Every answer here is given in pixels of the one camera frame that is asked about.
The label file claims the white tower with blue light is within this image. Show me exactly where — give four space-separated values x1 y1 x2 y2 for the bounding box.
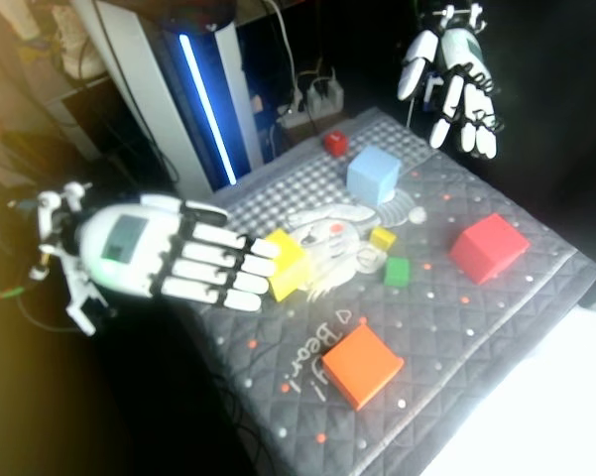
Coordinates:
71 0 264 197

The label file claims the small yellow cube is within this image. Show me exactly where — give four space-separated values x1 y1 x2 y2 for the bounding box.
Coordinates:
369 226 398 252

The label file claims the small red cube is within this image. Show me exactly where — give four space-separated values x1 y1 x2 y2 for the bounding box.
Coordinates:
322 131 349 158

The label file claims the grey quilt with bear print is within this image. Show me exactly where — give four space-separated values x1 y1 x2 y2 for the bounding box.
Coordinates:
192 106 596 476

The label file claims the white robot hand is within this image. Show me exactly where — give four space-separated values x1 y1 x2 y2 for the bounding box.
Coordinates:
396 27 503 161
76 192 283 314

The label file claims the white power strip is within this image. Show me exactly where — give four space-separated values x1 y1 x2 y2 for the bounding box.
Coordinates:
302 78 346 113

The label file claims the small green cube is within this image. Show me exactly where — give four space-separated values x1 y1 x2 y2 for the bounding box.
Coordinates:
383 256 412 289

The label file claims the large yellow cube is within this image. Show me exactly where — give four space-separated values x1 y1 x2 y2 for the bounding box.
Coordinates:
263 227 312 303

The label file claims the large orange cube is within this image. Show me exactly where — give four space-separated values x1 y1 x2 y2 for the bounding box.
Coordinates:
320 323 406 412

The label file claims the large red cube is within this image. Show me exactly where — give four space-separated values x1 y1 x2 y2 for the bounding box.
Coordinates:
448 212 532 286

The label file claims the white cable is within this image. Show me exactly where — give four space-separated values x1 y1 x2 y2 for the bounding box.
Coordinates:
266 0 301 103

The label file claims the light blue cube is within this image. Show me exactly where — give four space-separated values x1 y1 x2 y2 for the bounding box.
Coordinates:
345 145 403 208

